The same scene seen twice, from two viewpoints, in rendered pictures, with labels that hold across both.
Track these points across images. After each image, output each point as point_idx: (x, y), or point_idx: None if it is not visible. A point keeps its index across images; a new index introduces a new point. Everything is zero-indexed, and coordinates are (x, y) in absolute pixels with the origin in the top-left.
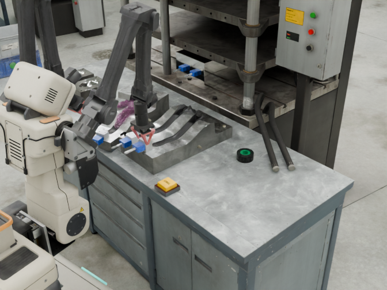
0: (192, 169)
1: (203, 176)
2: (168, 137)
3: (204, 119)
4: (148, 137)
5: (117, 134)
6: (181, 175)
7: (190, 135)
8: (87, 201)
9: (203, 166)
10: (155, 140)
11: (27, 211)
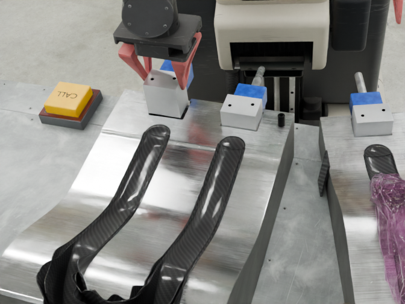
0: (46, 195)
1: (3, 185)
2: (145, 187)
3: (30, 280)
4: (143, 67)
5: (342, 157)
6: (63, 163)
7: (67, 215)
8: (216, 22)
9: (17, 222)
10: (175, 155)
11: (334, 6)
